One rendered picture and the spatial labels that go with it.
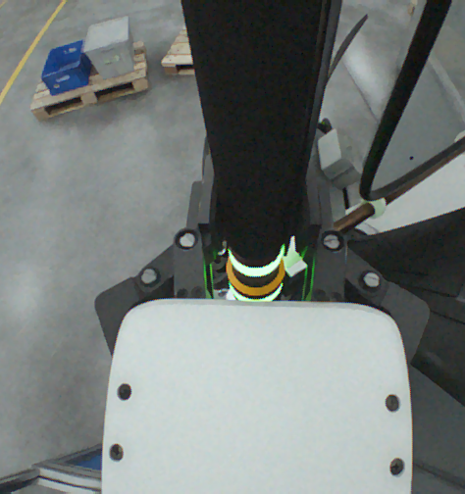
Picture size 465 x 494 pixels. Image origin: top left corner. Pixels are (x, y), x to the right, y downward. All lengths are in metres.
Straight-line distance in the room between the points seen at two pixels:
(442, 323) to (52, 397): 1.90
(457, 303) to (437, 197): 0.35
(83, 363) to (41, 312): 0.47
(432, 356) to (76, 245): 2.10
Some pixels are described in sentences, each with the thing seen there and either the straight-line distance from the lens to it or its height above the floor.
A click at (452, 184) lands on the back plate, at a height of 1.23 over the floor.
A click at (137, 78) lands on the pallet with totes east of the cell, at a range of 3.09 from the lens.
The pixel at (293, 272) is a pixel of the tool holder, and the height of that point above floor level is 1.36.
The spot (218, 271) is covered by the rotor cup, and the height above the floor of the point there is 1.22.
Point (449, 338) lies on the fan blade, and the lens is 0.21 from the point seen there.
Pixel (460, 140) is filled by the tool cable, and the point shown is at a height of 1.37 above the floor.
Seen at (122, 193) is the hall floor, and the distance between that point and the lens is 2.23.
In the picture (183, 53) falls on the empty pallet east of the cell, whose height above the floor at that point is 0.14.
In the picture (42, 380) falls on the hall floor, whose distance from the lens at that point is 2.01.
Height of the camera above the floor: 1.58
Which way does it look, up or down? 64 degrees down
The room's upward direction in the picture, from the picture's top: 9 degrees counter-clockwise
